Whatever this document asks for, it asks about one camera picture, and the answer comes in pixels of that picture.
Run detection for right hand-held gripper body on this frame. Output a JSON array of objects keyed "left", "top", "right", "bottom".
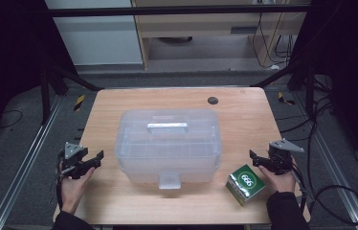
[{"left": 267, "top": 138, "right": 305, "bottom": 175}]

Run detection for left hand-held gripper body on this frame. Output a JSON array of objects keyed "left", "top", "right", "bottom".
[{"left": 57, "top": 142, "right": 89, "bottom": 180}]

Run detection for green cardboard box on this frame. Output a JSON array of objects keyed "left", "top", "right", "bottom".
[{"left": 225, "top": 164, "right": 267, "bottom": 207}]

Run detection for clear plastic storage box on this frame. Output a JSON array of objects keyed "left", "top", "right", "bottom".
[{"left": 114, "top": 108, "right": 223, "bottom": 191}]

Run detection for person's right hand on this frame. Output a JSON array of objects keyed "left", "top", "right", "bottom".
[{"left": 257, "top": 158, "right": 298, "bottom": 195}]

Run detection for person's left hand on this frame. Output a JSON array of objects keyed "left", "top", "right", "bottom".
[{"left": 59, "top": 166, "right": 97, "bottom": 216}]

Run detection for yellow black tape strip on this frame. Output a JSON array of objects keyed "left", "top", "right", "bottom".
[
  {"left": 73, "top": 94, "right": 86, "bottom": 112},
  {"left": 277, "top": 91, "right": 297, "bottom": 106}
]

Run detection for black metal stand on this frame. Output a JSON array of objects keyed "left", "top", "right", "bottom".
[
  {"left": 37, "top": 56, "right": 104, "bottom": 127},
  {"left": 249, "top": 58, "right": 317, "bottom": 118}
]

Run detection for black curtain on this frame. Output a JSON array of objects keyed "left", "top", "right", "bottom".
[
  {"left": 0, "top": 0, "right": 78, "bottom": 157},
  {"left": 288, "top": 0, "right": 358, "bottom": 180}
]

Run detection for white cabinet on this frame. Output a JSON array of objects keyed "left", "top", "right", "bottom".
[{"left": 44, "top": 0, "right": 144, "bottom": 67}]

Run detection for light wooden desk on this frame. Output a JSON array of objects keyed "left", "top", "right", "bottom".
[{"left": 130, "top": 0, "right": 313, "bottom": 70}]

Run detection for left hand-held gripper cable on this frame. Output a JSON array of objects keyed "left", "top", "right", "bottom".
[{"left": 55, "top": 152, "right": 68, "bottom": 211}]

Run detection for hand-held gripper cable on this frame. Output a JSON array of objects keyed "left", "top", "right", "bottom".
[
  {"left": 291, "top": 157, "right": 358, "bottom": 226},
  {"left": 55, "top": 152, "right": 68, "bottom": 211}
]

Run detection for aluminium floor rail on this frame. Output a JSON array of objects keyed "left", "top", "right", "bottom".
[
  {"left": 293, "top": 92, "right": 358, "bottom": 230},
  {"left": 0, "top": 95, "right": 64, "bottom": 230}
]

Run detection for thin black floor cable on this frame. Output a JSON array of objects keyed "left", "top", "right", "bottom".
[{"left": 0, "top": 108, "right": 24, "bottom": 130}]

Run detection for right hand-held gripper cable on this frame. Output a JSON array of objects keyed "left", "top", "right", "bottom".
[{"left": 291, "top": 157, "right": 358, "bottom": 226}]

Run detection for black cables under desk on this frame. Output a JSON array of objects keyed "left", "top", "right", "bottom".
[{"left": 251, "top": 11, "right": 298, "bottom": 70}]

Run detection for black horizontal frame bar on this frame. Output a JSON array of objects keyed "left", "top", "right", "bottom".
[{"left": 46, "top": 4, "right": 313, "bottom": 18}]

